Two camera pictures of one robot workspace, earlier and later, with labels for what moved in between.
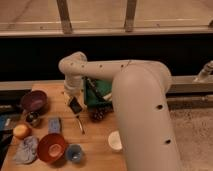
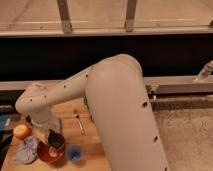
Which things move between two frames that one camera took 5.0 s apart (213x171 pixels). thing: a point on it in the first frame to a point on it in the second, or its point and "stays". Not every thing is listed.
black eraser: [75, 105] to [55, 139]
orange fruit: [21, 131] stays
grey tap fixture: [203, 75] stays
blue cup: [74, 152] stays
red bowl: [51, 147] stays
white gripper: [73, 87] to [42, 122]
